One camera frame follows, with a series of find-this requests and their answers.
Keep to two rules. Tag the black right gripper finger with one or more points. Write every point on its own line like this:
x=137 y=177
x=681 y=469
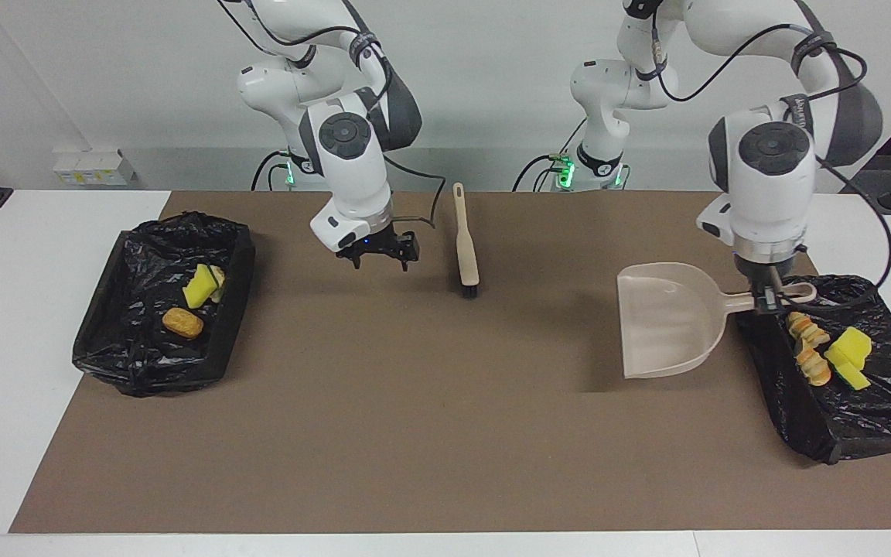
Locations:
x=354 y=249
x=403 y=246

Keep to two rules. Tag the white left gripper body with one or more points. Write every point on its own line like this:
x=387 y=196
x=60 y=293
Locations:
x=724 y=220

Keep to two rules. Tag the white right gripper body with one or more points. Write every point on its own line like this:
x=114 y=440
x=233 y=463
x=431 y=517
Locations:
x=345 y=228

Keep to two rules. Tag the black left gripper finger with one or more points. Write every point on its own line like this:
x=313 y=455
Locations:
x=780 y=288
x=762 y=290

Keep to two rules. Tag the beige foam chunk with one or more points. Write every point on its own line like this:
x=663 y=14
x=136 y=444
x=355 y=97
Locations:
x=813 y=367
x=805 y=329

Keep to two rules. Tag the beige hand brush black bristles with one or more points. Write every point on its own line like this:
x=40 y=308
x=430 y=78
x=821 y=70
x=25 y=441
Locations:
x=466 y=247

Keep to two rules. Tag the yellow sponge piece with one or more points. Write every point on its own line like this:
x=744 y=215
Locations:
x=849 y=346
x=854 y=379

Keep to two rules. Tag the beige plastic dustpan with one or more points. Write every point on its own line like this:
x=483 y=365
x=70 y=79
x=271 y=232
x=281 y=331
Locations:
x=666 y=325

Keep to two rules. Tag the orange striped sponge piece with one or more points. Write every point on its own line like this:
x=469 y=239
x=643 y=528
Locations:
x=219 y=282

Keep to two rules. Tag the green and yellow sponge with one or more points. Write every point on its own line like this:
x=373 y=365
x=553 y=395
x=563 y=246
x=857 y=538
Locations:
x=199 y=288

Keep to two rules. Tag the brown oval foam lump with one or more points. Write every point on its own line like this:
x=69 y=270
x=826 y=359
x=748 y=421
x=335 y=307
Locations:
x=182 y=323

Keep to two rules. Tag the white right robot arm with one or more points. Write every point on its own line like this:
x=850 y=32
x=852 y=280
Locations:
x=345 y=155

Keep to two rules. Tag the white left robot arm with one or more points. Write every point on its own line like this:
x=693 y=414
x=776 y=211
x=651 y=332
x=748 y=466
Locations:
x=770 y=170

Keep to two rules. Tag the black bag-lined bin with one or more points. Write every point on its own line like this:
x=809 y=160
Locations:
x=128 y=348
x=879 y=418

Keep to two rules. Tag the brown table mat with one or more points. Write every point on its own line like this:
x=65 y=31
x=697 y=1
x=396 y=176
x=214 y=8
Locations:
x=445 y=464

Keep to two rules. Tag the white wall socket box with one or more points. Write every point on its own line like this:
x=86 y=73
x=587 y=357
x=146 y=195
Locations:
x=93 y=166

